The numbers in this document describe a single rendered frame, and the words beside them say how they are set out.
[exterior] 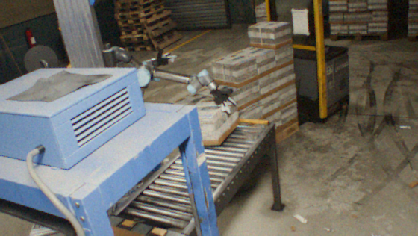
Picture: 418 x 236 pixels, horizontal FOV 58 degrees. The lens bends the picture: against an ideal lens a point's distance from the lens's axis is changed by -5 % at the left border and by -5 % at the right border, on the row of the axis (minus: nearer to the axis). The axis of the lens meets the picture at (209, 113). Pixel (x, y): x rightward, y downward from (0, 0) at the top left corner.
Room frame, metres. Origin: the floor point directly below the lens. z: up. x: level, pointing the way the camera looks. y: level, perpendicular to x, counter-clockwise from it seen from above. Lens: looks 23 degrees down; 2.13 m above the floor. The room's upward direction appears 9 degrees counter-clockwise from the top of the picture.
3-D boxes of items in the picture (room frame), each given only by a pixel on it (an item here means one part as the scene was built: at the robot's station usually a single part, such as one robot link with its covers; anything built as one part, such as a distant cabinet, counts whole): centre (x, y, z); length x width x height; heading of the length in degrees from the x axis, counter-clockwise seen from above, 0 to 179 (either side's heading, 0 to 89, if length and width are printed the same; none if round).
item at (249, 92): (3.75, -0.21, 0.42); 1.17 x 0.39 x 0.83; 127
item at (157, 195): (1.99, 0.30, 0.77); 0.47 x 0.05 x 0.05; 58
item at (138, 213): (1.82, 0.40, 0.77); 0.47 x 0.05 x 0.05; 58
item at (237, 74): (3.83, -0.32, 0.95); 0.38 x 0.29 x 0.23; 37
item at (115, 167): (1.46, 0.63, 1.50); 0.94 x 0.68 x 0.10; 58
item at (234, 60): (3.83, -0.32, 1.06); 0.37 x 0.29 x 0.01; 37
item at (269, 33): (4.18, -0.79, 0.65); 0.39 x 0.30 x 1.29; 37
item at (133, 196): (2.46, 0.31, 0.74); 1.34 x 0.05 x 0.12; 148
